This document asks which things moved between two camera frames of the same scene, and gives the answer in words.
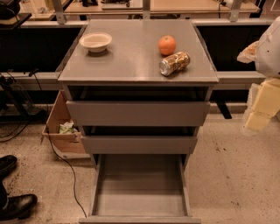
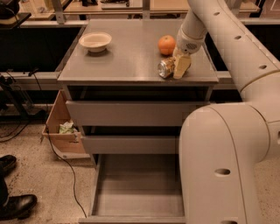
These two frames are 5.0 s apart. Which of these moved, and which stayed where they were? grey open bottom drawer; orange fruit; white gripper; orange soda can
Moved: white gripper
Stayed: grey open bottom drawer; orange fruit; orange soda can
